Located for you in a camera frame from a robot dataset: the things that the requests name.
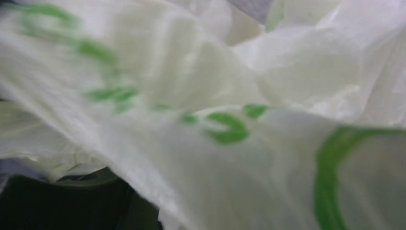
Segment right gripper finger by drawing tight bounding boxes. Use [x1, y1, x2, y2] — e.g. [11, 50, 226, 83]
[0, 168, 162, 230]

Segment light green plastic bag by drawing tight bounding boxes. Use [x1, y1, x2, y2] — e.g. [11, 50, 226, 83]
[0, 0, 406, 230]

